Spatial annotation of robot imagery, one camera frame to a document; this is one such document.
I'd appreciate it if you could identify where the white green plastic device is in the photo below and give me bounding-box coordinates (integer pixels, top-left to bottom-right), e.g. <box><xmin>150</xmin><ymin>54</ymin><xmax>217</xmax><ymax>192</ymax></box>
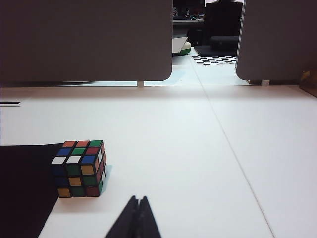
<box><xmin>172</xmin><ymin>35</ymin><xmax>192</xmax><ymax>57</ymax></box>

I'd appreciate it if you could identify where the multicolour puzzle cube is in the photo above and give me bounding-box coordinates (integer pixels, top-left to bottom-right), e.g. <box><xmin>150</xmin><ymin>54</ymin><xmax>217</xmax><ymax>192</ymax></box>
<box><xmin>51</xmin><ymin>140</ymin><xmax>107</xmax><ymax>198</ymax></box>

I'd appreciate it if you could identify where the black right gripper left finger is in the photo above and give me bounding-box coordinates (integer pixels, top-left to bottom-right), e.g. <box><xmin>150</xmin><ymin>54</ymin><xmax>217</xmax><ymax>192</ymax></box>
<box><xmin>105</xmin><ymin>195</ymin><xmax>140</xmax><ymax>238</ymax></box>

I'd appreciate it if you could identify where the black white checkerboard sheet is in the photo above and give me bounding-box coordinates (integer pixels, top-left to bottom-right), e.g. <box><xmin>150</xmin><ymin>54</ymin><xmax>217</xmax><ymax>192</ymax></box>
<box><xmin>191</xmin><ymin>55</ymin><xmax>238</xmax><ymax>66</ymax></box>

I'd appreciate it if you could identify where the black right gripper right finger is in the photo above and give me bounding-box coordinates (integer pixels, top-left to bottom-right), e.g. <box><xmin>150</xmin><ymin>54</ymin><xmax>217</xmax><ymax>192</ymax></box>
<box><xmin>133</xmin><ymin>195</ymin><xmax>162</xmax><ymax>238</ymax></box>

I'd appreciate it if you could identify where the wide grey divider panel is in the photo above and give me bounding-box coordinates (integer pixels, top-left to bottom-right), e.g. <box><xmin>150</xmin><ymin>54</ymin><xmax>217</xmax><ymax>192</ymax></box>
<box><xmin>0</xmin><ymin>0</ymin><xmax>173</xmax><ymax>83</ymax></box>

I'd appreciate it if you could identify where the black office chair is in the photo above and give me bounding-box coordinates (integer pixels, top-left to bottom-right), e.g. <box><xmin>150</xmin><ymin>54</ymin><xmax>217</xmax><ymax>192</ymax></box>
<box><xmin>204</xmin><ymin>0</ymin><xmax>244</xmax><ymax>38</ymax></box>

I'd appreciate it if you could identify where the black mouse pad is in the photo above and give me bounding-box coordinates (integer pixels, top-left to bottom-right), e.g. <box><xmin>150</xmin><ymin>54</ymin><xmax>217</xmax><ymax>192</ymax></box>
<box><xmin>0</xmin><ymin>143</ymin><xmax>64</xmax><ymax>238</ymax></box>

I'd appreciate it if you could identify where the narrow grey divider panel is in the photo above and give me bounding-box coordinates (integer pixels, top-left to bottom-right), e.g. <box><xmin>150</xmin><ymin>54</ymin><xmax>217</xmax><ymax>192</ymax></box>
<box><xmin>235</xmin><ymin>0</ymin><xmax>317</xmax><ymax>85</ymax></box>

